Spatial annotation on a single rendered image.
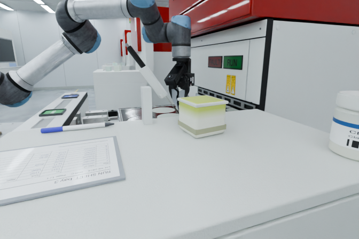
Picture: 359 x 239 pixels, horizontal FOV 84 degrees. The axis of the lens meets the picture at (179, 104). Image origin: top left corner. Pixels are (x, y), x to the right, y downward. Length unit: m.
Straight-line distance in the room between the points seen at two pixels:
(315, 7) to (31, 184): 0.78
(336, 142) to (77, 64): 8.54
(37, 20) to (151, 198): 8.86
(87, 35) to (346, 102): 0.95
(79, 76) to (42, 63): 7.63
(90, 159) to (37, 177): 0.06
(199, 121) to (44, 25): 8.68
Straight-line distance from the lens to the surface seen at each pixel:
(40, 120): 0.62
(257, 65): 0.65
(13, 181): 0.32
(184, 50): 0.77
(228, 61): 0.76
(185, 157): 0.31
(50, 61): 1.07
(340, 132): 0.39
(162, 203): 0.23
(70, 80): 8.76
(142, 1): 0.73
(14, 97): 1.13
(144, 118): 0.45
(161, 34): 0.81
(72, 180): 0.28
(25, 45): 9.05
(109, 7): 0.82
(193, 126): 0.37
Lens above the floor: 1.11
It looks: 13 degrees down
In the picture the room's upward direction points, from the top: straight up
